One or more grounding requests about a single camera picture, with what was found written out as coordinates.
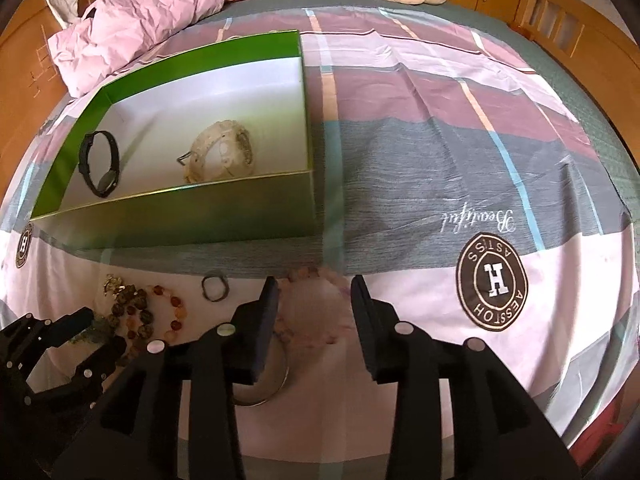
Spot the silver bangle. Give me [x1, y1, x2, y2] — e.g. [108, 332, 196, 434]
[232, 355, 291, 407]

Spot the pink crumpled quilt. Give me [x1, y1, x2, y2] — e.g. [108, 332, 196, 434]
[47, 0, 226, 98]

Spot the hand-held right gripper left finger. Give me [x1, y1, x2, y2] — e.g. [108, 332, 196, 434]
[50, 276, 280, 480]

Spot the dark bead bracelet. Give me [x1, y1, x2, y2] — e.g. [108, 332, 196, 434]
[106, 284, 157, 368]

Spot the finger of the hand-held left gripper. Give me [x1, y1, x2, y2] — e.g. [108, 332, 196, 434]
[0, 308, 96, 366]
[22, 335, 129, 408]

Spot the wooden slatted bed frame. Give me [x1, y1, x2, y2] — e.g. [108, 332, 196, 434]
[515, 0, 640, 126]

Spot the amber bead bracelet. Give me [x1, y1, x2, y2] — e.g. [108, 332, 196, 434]
[127, 285, 188, 346]

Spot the small dark ring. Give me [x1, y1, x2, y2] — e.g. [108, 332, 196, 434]
[201, 271, 231, 303]

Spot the beige perforated strap watch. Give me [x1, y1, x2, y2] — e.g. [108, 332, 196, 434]
[176, 120, 258, 184]

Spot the printed plaid bed sheet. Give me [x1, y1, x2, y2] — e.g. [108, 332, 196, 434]
[0, 2, 633, 480]

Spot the pink bead bracelet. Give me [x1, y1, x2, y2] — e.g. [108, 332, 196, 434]
[274, 267, 353, 346]

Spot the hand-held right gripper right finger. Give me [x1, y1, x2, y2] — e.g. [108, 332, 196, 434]
[350, 275, 583, 480]

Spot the green bead bracelet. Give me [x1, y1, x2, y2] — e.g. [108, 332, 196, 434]
[70, 322, 118, 346]

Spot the green cardboard box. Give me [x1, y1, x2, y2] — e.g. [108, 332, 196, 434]
[30, 30, 317, 251]

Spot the black wrist watch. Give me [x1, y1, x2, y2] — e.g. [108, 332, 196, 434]
[79, 131, 121, 198]

